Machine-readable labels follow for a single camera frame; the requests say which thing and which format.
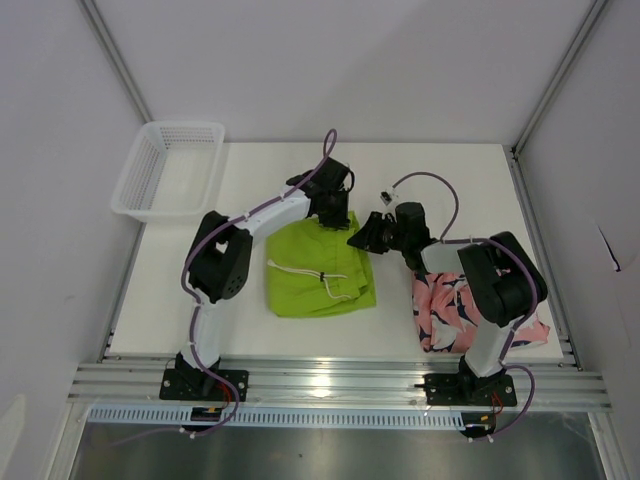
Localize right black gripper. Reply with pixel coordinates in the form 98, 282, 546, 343
347, 212, 409, 255

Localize lime green shorts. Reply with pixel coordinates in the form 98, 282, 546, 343
265, 211, 377, 318

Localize pink shark print shorts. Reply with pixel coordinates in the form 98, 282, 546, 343
410, 269, 551, 355

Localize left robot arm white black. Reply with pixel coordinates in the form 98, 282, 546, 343
173, 156, 355, 400

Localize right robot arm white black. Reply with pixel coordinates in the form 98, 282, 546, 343
348, 202, 548, 404

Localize white plastic basket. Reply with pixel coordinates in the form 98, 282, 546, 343
110, 120, 225, 223

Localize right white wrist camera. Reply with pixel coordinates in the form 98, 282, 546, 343
380, 187, 398, 207

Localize beige drawstring cord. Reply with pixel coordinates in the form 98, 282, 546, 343
266, 257, 351, 304

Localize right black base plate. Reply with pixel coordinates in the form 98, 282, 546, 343
414, 372, 517, 407

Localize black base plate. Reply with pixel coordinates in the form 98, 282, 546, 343
414, 372, 517, 407
159, 368, 249, 403

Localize right aluminium frame post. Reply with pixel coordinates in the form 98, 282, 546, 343
510, 0, 613, 160

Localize aluminium frame post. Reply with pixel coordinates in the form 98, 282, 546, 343
510, 0, 613, 160
76, 0, 153, 124

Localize aluminium mounting rail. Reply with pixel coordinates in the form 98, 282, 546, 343
67, 356, 612, 413

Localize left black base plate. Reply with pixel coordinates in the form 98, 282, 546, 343
159, 368, 249, 403

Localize white slotted cable duct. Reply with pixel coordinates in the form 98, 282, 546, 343
87, 404, 464, 431

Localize left aluminium frame post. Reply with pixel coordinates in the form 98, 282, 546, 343
76, 0, 153, 124

